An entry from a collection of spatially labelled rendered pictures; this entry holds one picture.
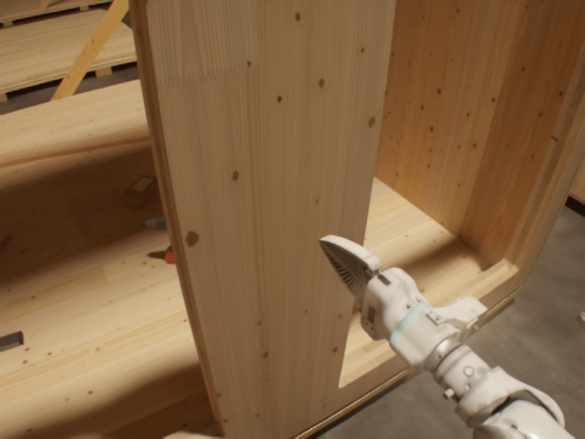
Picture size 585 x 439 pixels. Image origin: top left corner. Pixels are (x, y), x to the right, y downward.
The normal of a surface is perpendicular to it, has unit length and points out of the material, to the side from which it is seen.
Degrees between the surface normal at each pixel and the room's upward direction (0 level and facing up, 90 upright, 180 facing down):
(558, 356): 0
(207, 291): 90
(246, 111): 90
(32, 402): 0
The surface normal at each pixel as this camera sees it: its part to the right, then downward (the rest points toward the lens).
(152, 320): 0.01, -0.78
